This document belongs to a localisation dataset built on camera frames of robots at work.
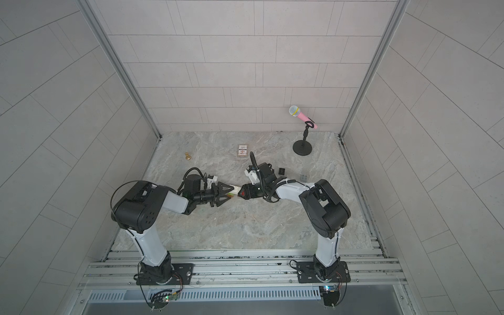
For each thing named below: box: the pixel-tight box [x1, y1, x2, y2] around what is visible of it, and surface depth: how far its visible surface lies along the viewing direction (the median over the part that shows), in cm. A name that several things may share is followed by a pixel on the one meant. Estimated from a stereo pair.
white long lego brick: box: [228, 184, 242, 195], surface depth 88 cm
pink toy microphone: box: [288, 105, 318, 130], surface depth 95 cm
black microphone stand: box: [292, 120, 315, 156], surface depth 111 cm
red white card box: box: [237, 144, 249, 156], surface depth 110 cm
